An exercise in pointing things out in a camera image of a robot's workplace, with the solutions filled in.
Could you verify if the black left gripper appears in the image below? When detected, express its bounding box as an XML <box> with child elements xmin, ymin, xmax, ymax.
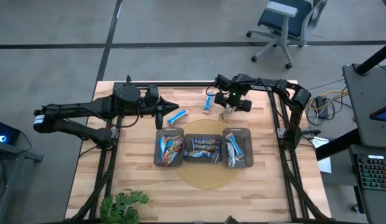
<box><xmin>139</xmin><ymin>95</ymin><xmax>180</xmax><ymax>131</ymax></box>

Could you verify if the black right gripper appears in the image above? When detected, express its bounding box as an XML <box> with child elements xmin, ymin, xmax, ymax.
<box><xmin>213</xmin><ymin>88</ymin><xmax>253</xmax><ymax>114</ymax></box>

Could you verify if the colourful granola bar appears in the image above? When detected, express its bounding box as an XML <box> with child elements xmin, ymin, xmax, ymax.
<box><xmin>192</xmin><ymin>138</ymin><xmax>221</xmax><ymax>146</ymax></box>
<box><xmin>192</xmin><ymin>144</ymin><xmax>220</xmax><ymax>152</ymax></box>
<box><xmin>164</xmin><ymin>135</ymin><xmax>185</xmax><ymax>147</ymax></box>

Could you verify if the translucent grey plastic bin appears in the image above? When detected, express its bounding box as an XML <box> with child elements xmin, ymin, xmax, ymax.
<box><xmin>222</xmin><ymin>127</ymin><xmax>254</xmax><ymax>169</ymax></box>
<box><xmin>183</xmin><ymin>133</ymin><xmax>224</xmax><ymax>164</ymax></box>
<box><xmin>154</xmin><ymin>126</ymin><xmax>185</xmax><ymax>167</ymax></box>

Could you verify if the round woven straw placemat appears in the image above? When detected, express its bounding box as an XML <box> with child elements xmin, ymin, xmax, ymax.
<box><xmin>175</xmin><ymin>119</ymin><xmax>241</xmax><ymax>191</ymax></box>

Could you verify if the black power adapter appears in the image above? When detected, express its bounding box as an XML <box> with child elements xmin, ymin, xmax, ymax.
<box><xmin>315</xmin><ymin>96</ymin><xmax>329</xmax><ymax>118</ymax></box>

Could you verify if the green potted plant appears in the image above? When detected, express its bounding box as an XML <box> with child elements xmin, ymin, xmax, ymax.
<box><xmin>99</xmin><ymin>189</ymin><xmax>150</xmax><ymax>224</ymax></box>

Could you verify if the blue office chair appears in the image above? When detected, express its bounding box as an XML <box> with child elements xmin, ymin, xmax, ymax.
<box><xmin>246</xmin><ymin>0</ymin><xmax>329</xmax><ymax>70</ymax></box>

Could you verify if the white paper sheet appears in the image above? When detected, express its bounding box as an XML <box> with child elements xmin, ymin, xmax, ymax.
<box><xmin>311</xmin><ymin>136</ymin><xmax>333</xmax><ymax>174</ymax></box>

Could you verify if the black stand beam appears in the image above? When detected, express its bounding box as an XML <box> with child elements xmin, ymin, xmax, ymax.
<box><xmin>315</xmin><ymin>129</ymin><xmax>362</xmax><ymax>161</ymax></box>

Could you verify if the grey side desk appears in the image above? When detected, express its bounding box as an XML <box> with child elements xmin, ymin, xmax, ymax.
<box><xmin>341</xmin><ymin>63</ymin><xmax>386</xmax><ymax>147</ymax></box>

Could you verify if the black stand pole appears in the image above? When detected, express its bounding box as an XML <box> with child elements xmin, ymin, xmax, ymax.
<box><xmin>356</xmin><ymin>42</ymin><xmax>386</xmax><ymax>75</ymax></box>

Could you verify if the black tablet screen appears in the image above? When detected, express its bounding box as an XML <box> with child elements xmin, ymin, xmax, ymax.
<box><xmin>369</xmin><ymin>103</ymin><xmax>386</xmax><ymax>124</ymax></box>

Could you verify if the backlit rainbow keyboard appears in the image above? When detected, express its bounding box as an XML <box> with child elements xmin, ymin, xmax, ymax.
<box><xmin>356</xmin><ymin>154</ymin><xmax>386</xmax><ymax>191</ymax></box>

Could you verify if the black computer blue light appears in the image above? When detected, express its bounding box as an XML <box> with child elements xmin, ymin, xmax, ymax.
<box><xmin>0</xmin><ymin>119</ymin><xmax>21</xmax><ymax>146</ymax></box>

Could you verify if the grey metal side table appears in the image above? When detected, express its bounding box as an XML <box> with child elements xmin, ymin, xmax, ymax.
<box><xmin>0</xmin><ymin>141</ymin><xmax>44</xmax><ymax>224</ymax></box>

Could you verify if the grey keyboard desk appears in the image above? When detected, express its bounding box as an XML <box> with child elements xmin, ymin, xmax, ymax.
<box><xmin>349</xmin><ymin>144</ymin><xmax>386</xmax><ymax>224</ymax></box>

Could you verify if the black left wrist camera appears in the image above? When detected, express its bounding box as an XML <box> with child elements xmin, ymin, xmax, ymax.
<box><xmin>144</xmin><ymin>85</ymin><xmax>160</xmax><ymax>106</ymax></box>

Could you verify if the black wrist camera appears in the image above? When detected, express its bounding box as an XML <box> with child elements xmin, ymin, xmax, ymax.
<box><xmin>215</xmin><ymin>73</ymin><xmax>232</xmax><ymax>93</ymax></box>
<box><xmin>144</xmin><ymin>85</ymin><xmax>160</xmax><ymax>106</ymax></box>

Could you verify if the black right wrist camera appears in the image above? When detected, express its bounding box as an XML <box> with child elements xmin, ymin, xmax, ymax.
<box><xmin>215</xmin><ymin>73</ymin><xmax>232</xmax><ymax>93</ymax></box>

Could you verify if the yellow floor cable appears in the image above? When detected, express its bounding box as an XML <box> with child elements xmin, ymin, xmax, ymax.
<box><xmin>308</xmin><ymin>89</ymin><xmax>349</xmax><ymax>110</ymax></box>

